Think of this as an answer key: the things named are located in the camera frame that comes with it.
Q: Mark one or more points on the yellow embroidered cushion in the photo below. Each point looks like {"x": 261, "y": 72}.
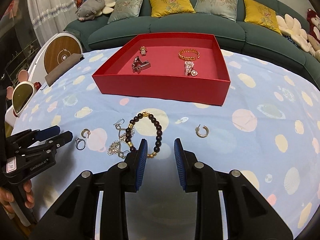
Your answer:
{"x": 161, "y": 8}
{"x": 259, "y": 14}

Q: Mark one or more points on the white curtain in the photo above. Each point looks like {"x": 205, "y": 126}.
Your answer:
{"x": 49, "y": 17}

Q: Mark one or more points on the left grey embroidered cushion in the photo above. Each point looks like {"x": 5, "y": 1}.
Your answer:
{"x": 124, "y": 9}

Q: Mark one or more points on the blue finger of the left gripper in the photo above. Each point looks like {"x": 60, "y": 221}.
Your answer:
{"x": 29, "y": 137}
{"x": 57, "y": 139}

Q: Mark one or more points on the left yellow embroidered cushion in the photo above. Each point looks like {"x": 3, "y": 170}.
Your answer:
{"x": 161, "y": 8}

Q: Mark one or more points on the round white wood device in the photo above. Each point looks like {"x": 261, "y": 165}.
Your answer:
{"x": 51, "y": 54}

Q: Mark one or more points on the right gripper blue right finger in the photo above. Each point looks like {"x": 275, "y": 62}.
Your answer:
{"x": 180, "y": 162}

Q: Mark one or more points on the red monkey plush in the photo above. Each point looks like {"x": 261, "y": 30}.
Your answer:
{"x": 314, "y": 22}

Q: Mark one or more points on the small hoop earring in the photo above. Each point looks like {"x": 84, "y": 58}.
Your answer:
{"x": 85, "y": 133}

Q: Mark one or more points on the white mouse-ear mirror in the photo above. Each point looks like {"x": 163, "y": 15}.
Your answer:
{"x": 20, "y": 96}

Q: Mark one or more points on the gold wrist watch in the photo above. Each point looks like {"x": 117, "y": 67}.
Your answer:
{"x": 143, "y": 50}

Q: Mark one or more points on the grey pig plush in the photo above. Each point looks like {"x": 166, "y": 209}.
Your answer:
{"x": 89, "y": 10}

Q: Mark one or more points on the silver wrist watch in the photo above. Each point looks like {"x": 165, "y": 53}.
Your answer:
{"x": 138, "y": 65}

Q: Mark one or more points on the red cardboard tray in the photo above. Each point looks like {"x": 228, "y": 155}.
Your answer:
{"x": 165, "y": 79}

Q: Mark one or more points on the white flower cushion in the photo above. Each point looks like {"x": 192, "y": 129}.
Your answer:
{"x": 292, "y": 28}

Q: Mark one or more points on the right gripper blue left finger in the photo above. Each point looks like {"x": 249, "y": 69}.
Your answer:
{"x": 141, "y": 158}

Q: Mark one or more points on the brown suede pouch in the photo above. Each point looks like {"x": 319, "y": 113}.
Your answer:
{"x": 63, "y": 67}

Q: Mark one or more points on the pearl stud earring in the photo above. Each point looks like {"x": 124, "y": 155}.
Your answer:
{"x": 194, "y": 73}

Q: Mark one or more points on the right grey embroidered cushion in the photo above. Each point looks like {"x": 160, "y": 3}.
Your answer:
{"x": 223, "y": 8}

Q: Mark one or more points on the right yellow embroidered cushion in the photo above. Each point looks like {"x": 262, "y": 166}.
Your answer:
{"x": 259, "y": 14}

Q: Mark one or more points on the grey embroidered cushion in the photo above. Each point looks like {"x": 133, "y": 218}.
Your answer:
{"x": 124, "y": 9}
{"x": 223, "y": 8}

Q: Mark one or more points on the blue patterned tablecloth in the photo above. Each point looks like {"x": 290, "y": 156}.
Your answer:
{"x": 268, "y": 128}

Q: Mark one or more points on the gold hoop earring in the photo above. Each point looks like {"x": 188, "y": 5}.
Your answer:
{"x": 202, "y": 131}

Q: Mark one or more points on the beige plush toy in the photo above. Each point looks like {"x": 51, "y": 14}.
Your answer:
{"x": 314, "y": 47}

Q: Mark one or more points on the dark green sofa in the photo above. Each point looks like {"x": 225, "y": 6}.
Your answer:
{"x": 236, "y": 36}

